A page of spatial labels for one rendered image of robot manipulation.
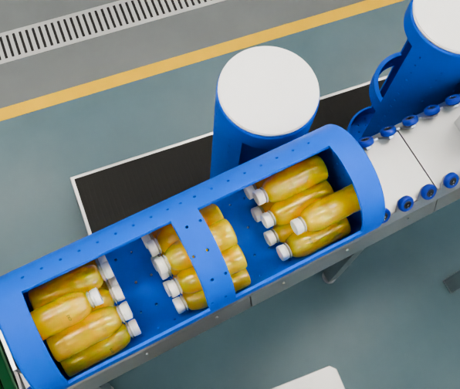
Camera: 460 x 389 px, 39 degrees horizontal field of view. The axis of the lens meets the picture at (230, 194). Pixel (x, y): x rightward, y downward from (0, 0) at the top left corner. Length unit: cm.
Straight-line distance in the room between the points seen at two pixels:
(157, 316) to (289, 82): 71
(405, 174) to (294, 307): 96
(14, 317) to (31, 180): 150
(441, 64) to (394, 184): 40
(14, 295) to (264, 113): 79
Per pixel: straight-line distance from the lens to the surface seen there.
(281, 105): 174
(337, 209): 155
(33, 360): 139
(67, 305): 142
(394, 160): 186
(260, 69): 179
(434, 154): 191
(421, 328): 274
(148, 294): 163
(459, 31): 201
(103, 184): 261
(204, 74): 298
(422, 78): 208
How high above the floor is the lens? 255
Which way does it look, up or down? 69 degrees down
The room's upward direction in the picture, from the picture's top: 9 degrees clockwise
